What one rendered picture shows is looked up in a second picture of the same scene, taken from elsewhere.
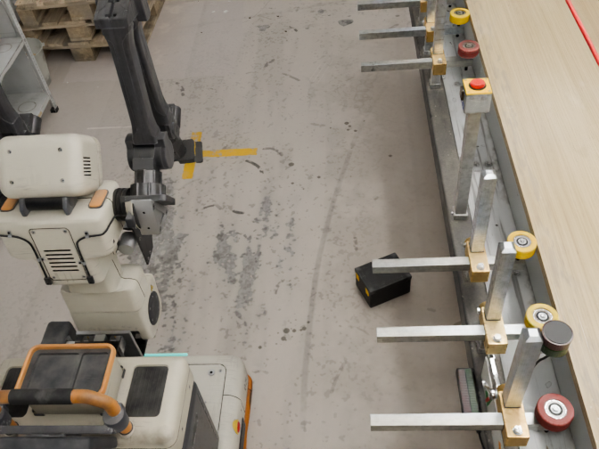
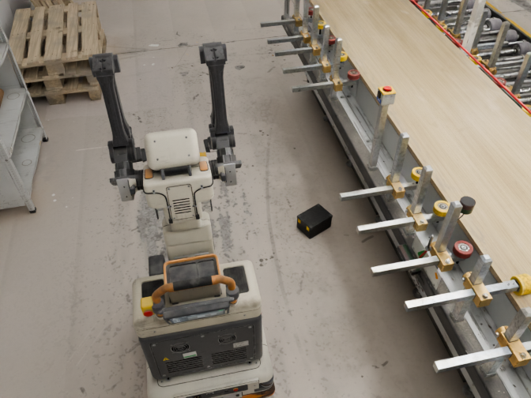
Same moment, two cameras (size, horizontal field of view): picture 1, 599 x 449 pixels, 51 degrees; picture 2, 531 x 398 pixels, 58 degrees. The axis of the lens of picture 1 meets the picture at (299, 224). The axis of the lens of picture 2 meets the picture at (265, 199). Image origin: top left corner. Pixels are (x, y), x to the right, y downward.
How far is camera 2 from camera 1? 87 cm
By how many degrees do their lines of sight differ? 13
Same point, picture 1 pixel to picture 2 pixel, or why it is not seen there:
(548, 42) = (397, 68)
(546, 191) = (423, 145)
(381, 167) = (291, 155)
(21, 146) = (162, 137)
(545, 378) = not seen: hidden behind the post
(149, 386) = (236, 277)
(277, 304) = (250, 245)
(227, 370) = not seen: hidden behind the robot
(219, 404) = not seen: hidden behind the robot
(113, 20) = (217, 60)
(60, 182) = (187, 155)
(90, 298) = (182, 234)
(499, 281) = (423, 189)
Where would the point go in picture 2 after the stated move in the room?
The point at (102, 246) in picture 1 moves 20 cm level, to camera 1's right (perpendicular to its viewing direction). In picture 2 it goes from (209, 193) to (254, 182)
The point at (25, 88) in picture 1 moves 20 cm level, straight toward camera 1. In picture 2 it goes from (23, 125) to (34, 136)
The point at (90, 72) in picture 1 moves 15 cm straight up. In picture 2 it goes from (64, 111) to (59, 98)
